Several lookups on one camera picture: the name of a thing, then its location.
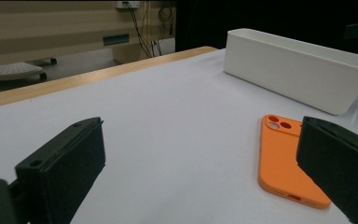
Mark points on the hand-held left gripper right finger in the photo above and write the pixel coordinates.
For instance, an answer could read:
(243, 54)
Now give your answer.
(338, 168)

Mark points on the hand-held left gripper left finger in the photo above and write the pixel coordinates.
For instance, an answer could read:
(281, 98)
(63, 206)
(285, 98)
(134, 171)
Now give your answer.
(62, 168)

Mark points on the orange phone case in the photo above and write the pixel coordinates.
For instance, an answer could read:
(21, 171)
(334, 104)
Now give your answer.
(276, 161)

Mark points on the white plastic bin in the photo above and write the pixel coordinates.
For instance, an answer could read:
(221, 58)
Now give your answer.
(292, 71)

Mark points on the black curtain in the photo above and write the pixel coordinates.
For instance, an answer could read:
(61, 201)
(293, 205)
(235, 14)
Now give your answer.
(261, 15)

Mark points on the white wheeled platform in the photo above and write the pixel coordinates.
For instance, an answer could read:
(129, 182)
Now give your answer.
(9, 70)

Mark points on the white table mat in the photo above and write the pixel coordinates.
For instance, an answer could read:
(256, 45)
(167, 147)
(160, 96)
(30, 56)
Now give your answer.
(167, 124)

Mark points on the white power strip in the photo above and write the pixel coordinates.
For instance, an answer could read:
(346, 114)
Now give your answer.
(127, 3)

